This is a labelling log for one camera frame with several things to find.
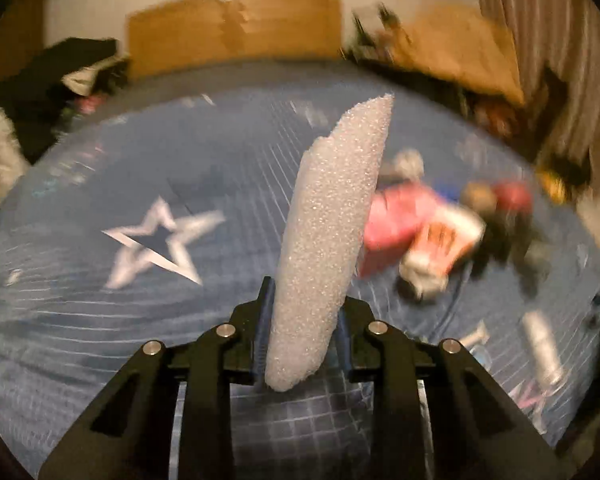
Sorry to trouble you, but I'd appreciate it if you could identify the wooden wardrobe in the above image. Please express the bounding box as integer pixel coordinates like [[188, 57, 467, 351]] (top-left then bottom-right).
[[0, 0, 48, 86]]

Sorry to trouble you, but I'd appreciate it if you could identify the wooden headboard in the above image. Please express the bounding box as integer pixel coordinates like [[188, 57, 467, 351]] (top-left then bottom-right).
[[125, 0, 343, 81]]

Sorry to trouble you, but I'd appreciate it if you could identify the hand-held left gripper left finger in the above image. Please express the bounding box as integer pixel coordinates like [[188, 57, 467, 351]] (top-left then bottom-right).
[[37, 276, 281, 480]]

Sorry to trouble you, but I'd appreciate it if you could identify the striped curtain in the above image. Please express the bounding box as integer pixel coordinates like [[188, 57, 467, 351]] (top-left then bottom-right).
[[472, 0, 600, 161]]

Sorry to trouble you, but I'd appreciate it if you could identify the orange and white packet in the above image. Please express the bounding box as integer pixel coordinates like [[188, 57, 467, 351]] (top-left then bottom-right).
[[400, 207, 486, 281]]

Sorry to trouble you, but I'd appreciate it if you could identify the beige sponge cube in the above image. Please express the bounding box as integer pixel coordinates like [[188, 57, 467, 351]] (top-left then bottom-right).
[[462, 182, 498, 213]]

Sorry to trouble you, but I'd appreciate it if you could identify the brown paper sheet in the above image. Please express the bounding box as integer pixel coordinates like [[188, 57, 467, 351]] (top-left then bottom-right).
[[405, 2, 526, 106]]

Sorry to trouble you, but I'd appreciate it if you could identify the white tube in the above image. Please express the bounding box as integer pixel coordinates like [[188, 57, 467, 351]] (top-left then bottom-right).
[[522, 310, 566, 386]]

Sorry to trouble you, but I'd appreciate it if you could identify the black bag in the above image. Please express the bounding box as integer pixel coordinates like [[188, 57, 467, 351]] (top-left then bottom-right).
[[0, 37, 131, 136]]

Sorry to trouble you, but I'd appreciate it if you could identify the blue printed blanket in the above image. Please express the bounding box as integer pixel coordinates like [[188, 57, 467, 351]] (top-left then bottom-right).
[[0, 62, 600, 480]]

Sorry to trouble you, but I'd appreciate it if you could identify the white foam piece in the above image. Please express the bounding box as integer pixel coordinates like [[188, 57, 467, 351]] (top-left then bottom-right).
[[264, 94, 396, 393]]

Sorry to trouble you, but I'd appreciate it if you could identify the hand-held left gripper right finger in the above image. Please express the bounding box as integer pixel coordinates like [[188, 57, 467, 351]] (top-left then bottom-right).
[[330, 296, 576, 480]]

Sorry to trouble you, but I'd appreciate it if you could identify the pink box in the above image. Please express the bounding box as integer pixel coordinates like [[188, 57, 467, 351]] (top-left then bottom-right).
[[357, 182, 461, 278]]

